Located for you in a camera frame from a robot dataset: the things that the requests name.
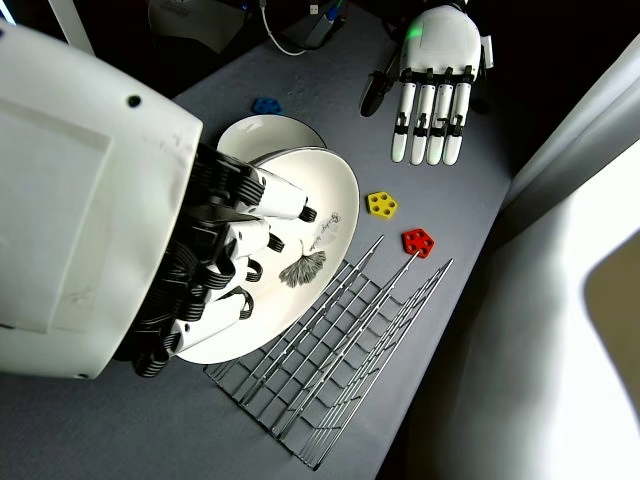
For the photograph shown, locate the white cable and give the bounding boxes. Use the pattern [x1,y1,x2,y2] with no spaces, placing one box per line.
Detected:
[258,0,321,57]

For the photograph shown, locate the white bowl with black rim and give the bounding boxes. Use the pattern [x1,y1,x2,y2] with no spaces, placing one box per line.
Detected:
[216,114,327,166]

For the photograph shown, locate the blue block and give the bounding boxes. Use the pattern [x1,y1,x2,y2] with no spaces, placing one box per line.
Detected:
[251,96,285,116]

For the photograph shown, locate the white plate two ginkgo leaves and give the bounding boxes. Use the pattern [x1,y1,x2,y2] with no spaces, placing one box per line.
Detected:
[174,146,361,365]

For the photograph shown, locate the yellow pentagon block with holes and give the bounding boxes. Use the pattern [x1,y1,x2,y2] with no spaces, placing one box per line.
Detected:
[367,190,400,221]

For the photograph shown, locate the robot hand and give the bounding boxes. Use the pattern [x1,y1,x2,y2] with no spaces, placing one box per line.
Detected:
[359,4,497,167]
[0,19,319,381]

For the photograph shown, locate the red pentagon block with holes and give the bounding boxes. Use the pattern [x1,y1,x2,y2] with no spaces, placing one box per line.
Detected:
[400,228,436,260]

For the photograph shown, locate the silver wire dish rack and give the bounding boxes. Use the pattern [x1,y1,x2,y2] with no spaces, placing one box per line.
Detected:
[203,234,455,471]

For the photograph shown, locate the grey table cloth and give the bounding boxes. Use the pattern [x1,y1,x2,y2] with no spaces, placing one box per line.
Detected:
[0,4,514,480]

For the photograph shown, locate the grey electronics box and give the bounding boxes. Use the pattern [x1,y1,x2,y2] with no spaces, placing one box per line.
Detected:
[279,0,349,46]

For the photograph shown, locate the white frame post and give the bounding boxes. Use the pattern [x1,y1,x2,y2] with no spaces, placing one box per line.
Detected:
[47,0,96,56]

